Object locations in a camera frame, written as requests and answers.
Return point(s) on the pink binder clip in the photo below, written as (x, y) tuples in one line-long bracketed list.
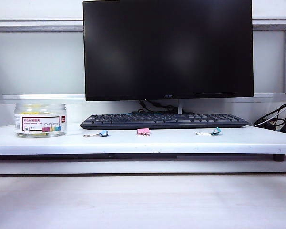
[(143, 131)]

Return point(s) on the light blue binder clip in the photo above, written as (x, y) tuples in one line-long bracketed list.
[(104, 133)]

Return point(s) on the silver monitor stand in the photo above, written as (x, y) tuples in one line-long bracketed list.
[(180, 107)]

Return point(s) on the white lower slab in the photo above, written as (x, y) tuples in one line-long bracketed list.
[(133, 167)]

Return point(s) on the black computer keyboard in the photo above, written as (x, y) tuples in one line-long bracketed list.
[(205, 120)]

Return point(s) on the black AOC monitor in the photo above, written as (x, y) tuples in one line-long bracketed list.
[(169, 47)]

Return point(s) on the teal binder clip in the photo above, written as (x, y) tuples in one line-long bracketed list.
[(216, 131)]

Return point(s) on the white raised desk board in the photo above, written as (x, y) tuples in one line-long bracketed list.
[(62, 143)]

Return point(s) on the clear plastic clip jar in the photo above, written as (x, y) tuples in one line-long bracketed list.
[(38, 124)]

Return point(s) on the grey office partition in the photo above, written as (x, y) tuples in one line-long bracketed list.
[(26, 66)]

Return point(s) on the black board foot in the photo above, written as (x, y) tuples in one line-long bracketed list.
[(279, 158)]

